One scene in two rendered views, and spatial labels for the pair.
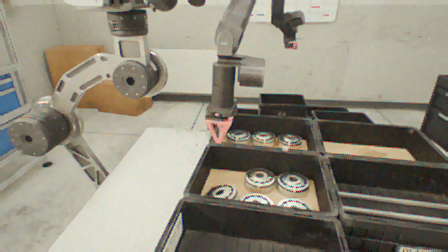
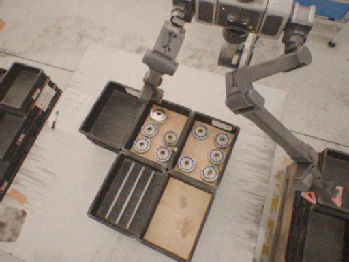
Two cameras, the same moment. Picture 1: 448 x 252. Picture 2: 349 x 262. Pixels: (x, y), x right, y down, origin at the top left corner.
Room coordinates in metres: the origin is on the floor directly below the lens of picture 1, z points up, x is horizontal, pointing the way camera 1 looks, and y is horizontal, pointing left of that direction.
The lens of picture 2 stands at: (0.98, -0.62, 2.28)
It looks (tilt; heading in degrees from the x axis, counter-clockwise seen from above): 69 degrees down; 110
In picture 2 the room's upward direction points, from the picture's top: 8 degrees counter-clockwise
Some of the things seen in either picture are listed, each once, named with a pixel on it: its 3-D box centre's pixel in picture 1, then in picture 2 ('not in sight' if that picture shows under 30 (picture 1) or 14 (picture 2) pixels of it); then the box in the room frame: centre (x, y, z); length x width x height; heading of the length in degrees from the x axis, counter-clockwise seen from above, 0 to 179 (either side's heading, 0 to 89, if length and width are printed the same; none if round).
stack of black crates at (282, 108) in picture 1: (279, 121); not in sight; (2.29, -0.54, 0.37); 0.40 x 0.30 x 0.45; 84
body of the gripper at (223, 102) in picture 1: (222, 97); (152, 89); (0.66, 0.00, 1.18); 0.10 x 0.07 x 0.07; 168
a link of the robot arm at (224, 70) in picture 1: (226, 73); not in sight; (0.66, -0.01, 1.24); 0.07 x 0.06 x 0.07; 83
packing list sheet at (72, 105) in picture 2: not in sight; (69, 109); (-0.04, -0.01, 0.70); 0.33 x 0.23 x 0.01; 84
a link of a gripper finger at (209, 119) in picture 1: (220, 125); not in sight; (0.64, 0.00, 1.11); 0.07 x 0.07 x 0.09; 78
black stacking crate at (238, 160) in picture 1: (258, 189); (159, 132); (0.69, -0.12, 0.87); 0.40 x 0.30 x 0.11; 79
